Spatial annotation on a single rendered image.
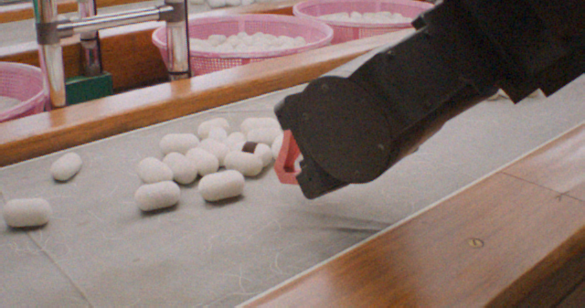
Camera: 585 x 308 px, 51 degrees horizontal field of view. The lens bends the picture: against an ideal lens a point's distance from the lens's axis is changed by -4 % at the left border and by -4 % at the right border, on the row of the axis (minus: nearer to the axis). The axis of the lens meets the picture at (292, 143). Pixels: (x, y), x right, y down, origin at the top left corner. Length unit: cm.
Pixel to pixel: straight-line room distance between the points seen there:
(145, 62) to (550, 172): 68
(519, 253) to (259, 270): 16
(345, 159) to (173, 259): 16
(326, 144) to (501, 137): 36
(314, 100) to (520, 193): 22
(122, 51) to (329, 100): 72
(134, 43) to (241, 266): 64
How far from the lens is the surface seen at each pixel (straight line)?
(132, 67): 102
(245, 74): 74
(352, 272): 37
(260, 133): 58
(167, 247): 45
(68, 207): 52
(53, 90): 67
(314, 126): 32
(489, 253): 40
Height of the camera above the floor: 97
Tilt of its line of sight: 22 degrees down
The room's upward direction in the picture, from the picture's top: straight up
